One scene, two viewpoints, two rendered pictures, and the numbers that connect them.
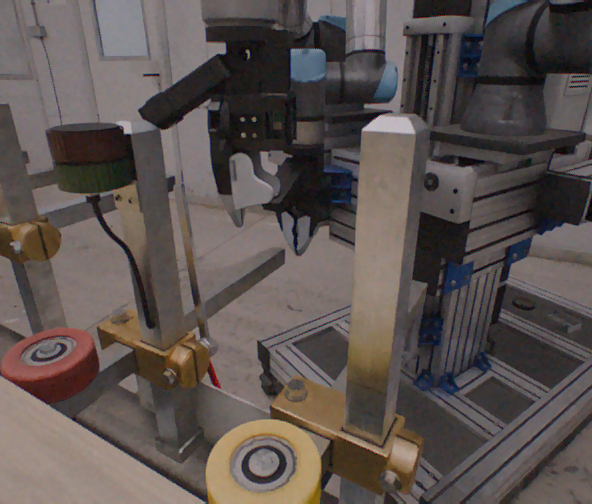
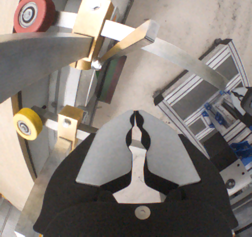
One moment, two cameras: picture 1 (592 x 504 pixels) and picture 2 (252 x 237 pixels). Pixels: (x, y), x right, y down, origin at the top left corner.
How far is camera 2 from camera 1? 0.51 m
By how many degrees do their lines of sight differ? 76
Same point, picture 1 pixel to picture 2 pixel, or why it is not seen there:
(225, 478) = (16, 120)
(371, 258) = (31, 195)
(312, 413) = (61, 128)
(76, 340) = (35, 20)
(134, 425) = not seen: hidden behind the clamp
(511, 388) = (201, 131)
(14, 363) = (18, 10)
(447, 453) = (180, 108)
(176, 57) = not seen: outside the picture
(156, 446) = not seen: hidden behind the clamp
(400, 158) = (21, 226)
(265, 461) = (22, 130)
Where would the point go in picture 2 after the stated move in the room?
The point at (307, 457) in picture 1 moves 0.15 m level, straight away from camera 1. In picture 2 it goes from (30, 137) to (80, 136)
